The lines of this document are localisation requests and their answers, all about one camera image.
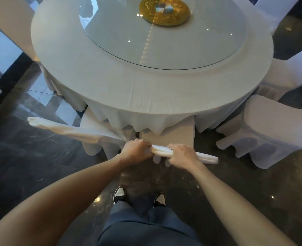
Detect person's right hand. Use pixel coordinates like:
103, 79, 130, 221
167, 143, 201, 171

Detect person's left hand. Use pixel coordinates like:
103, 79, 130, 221
119, 139, 154, 166

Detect white cloth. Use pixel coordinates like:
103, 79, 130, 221
27, 117, 219, 165

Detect person's left forearm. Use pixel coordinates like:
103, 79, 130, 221
0, 154, 131, 246

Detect person's right forearm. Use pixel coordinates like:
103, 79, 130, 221
185, 162, 298, 246

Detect white round tablecloth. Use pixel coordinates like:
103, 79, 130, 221
31, 0, 274, 136

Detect person's right black white shoe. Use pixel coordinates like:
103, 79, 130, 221
153, 192, 167, 208

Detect person's black white shoe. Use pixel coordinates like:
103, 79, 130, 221
112, 186, 127, 206
153, 192, 167, 208

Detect person's left black white shoe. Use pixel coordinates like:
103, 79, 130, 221
112, 186, 127, 206

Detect person's blue grey trousers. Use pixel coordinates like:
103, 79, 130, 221
97, 201, 203, 246

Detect round glass turntable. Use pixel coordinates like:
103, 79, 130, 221
79, 0, 248, 70

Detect gold turntable base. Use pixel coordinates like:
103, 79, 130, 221
139, 0, 191, 26

